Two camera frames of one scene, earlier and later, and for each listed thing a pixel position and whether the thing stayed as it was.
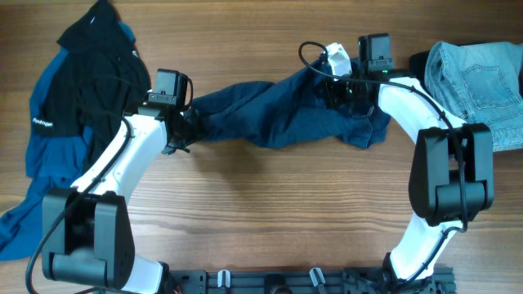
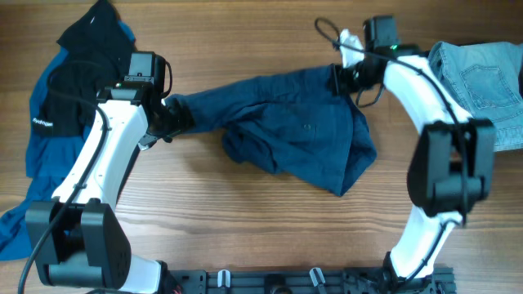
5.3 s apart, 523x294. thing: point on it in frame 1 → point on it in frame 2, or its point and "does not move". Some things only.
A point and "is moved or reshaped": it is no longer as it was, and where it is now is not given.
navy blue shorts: [298, 113] is moved or reshaped
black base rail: [305, 281] does not move
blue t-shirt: [52, 162] does not move
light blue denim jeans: [480, 83] does not move
